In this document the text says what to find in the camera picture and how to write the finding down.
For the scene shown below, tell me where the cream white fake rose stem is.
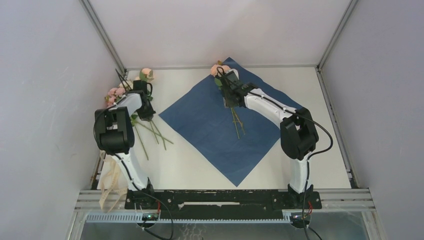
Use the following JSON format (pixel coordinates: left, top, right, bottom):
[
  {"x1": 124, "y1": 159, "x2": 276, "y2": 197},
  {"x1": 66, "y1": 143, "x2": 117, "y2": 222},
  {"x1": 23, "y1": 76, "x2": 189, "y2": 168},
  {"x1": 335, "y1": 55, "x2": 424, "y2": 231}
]
[{"x1": 119, "y1": 80, "x2": 134, "y2": 91}]

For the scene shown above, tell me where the peach fake rose stem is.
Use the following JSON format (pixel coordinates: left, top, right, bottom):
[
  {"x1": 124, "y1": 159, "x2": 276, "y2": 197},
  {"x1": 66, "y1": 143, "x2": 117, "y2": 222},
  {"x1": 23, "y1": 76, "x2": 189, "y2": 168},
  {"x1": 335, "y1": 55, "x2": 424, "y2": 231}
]
[{"x1": 210, "y1": 61, "x2": 246, "y2": 139}]

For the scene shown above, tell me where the blue wrapping paper sheet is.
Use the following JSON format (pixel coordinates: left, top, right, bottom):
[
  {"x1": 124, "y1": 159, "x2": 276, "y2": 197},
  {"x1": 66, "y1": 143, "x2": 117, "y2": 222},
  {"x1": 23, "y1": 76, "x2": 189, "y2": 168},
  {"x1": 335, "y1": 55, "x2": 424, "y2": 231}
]
[{"x1": 155, "y1": 69, "x2": 293, "y2": 189}]

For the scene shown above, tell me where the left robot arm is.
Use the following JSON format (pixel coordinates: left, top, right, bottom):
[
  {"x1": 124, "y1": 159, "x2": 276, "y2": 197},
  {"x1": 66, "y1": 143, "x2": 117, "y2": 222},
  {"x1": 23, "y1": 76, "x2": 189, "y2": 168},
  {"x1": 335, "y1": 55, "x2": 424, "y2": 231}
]
[{"x1": 93, "y1": 80, "x2": 157, "y2": 209}]

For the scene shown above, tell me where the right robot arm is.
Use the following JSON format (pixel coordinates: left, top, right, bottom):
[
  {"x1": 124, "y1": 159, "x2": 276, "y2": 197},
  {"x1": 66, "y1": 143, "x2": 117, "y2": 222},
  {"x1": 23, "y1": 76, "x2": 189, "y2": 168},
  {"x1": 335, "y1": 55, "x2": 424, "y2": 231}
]
[{"x1": 215, "y1": 66, "x2": 319, "y2": 208}]

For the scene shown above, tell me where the cream lace ribbon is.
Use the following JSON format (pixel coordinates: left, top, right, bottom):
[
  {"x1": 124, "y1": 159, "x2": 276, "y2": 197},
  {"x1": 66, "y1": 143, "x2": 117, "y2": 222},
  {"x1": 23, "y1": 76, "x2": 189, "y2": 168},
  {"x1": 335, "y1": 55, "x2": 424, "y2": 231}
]
[{"x1": 98, "y1": 155, "x2": 128, "y2": 213}]

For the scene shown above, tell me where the aluminium front frame rail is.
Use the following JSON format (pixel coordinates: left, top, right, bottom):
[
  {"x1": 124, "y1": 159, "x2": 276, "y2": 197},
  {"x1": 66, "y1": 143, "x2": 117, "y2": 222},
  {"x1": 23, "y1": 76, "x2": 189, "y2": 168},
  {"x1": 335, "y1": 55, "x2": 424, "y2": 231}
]
[{"x1": 74, "y1": 188, "x2": 376, "y2": 212}]

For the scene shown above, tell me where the white slotted cable duct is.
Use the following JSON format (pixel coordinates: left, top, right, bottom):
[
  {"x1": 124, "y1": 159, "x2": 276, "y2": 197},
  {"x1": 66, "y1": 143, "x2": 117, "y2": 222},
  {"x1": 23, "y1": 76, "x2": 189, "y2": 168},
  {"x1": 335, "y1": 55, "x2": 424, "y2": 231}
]
[{"x1": 85, "y1": 212, "x2": 292, "y2": 224}]

